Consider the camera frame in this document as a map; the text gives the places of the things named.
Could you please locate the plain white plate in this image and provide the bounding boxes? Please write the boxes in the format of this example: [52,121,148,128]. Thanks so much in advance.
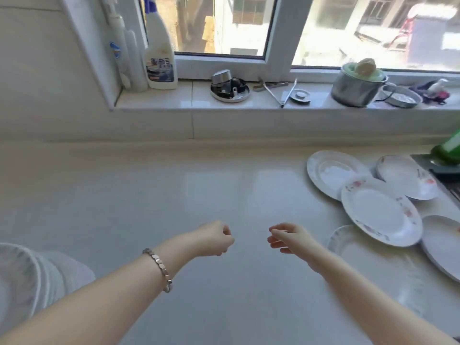
[420,215,460,283]

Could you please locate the person's left forearm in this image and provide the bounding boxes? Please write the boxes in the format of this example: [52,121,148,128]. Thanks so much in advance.
[0,231,196,345]

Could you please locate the person's right hand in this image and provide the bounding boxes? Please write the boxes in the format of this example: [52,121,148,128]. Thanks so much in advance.
[267,223,326,274]

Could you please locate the white plate red flower print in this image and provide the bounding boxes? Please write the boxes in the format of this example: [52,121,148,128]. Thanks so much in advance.
[376,155,440,202]

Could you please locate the white window frame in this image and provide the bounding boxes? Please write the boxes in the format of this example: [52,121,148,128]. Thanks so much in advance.
[135,0,460,84]

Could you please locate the white plate faint grey pattern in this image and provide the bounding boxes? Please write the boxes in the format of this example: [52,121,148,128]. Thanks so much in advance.
[326,225,430,316]

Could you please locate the white pump bottle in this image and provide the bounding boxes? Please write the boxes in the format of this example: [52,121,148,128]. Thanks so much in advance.
[100,0,132,90]

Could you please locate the round metal tin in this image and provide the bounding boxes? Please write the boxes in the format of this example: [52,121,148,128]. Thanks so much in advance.
[210,69,251,104]

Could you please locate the metal tongs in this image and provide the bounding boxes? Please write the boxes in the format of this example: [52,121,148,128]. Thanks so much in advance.
[263,78,298,108]

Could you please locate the purple cloth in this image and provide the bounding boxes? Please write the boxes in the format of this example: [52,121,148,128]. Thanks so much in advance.
[409,80,451,105]

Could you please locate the beige scrubber ball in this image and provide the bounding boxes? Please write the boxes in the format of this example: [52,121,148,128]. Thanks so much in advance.
[354,57,377,76]

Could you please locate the shallow metal bowl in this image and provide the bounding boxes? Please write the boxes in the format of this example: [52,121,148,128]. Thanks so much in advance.
[380,84,423,109]

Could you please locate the stack of white plates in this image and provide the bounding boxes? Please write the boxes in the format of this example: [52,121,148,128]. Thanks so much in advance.
[0,242,96,336]

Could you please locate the small metal clip tool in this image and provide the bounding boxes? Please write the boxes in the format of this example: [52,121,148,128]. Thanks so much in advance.
[252,77,289,92]

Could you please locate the steel pot with handle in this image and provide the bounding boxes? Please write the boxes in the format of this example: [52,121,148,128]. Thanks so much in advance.
[330,63,397,108]

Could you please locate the green plastic bottle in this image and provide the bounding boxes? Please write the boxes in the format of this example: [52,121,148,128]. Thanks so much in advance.
[430,130,460,166]

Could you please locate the white spray bottle blue trigger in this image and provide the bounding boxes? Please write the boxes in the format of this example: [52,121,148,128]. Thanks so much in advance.
[143,0,179,90]

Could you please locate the white plate grey rim pattern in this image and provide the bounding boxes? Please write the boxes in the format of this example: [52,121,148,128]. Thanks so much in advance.
[306,150,373,202]

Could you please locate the person's right forearm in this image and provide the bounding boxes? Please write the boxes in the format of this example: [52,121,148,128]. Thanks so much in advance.
[316,248,460,345]

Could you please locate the green sponge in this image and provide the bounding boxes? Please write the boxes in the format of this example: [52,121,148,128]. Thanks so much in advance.
[343,64,387,83]

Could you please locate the person's left hand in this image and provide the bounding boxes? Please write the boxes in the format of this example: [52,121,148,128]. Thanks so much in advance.
[187,221,235,258]

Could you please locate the small white bottle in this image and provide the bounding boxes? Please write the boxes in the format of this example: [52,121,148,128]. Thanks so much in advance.
[427,78,450,97]

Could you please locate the large white floral plate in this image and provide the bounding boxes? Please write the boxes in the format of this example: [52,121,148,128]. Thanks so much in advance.
[341,175,424,248]

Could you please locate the silver link bracelet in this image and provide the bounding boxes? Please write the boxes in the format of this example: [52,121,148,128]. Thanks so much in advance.
[142,248,173,293]

